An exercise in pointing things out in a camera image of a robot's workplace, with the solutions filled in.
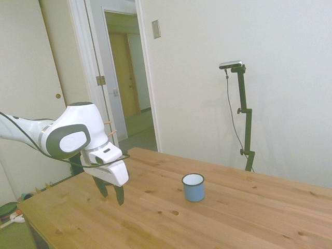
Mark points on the white and orange floor item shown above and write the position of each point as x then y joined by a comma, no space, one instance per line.
18,218

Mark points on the wooden mug tree black base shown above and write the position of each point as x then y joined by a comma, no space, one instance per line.
113,132

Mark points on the metal door latch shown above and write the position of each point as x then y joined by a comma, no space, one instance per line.
115,92

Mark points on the white open door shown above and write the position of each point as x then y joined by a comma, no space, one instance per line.
103,52

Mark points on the green round floor item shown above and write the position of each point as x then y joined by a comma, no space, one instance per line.
7,210

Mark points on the grey wall switch plate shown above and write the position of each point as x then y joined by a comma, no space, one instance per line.
155,29

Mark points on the grey exterior camera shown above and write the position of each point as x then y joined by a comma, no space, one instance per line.
231,64

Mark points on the light blue enamel mug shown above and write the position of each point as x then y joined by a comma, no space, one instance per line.
194,190

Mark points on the metal door hinge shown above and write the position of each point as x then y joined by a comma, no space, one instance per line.
101,80

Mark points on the round closet door knob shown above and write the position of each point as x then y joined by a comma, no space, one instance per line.
58,96

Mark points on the black camera stand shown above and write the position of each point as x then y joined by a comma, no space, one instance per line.
248,129

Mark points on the wooden hallway door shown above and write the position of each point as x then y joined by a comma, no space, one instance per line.
122,72

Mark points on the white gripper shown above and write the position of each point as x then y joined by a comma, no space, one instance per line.
114,173

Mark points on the black radiator heater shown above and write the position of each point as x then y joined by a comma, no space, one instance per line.
76,167

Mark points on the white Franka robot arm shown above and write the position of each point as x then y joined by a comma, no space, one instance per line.
77,122

